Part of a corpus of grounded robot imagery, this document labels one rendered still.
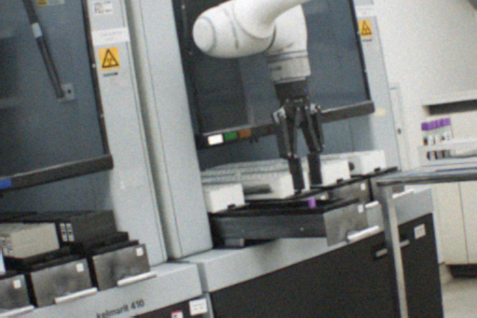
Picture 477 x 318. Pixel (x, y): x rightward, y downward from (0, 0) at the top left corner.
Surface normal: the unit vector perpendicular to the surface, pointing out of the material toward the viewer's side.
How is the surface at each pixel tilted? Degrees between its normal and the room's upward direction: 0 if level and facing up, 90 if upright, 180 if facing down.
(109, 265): 90
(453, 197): 90
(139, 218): 90
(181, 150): 90
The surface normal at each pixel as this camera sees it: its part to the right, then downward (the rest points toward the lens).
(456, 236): -0.72, 0.15
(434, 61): 0.67, -0.07
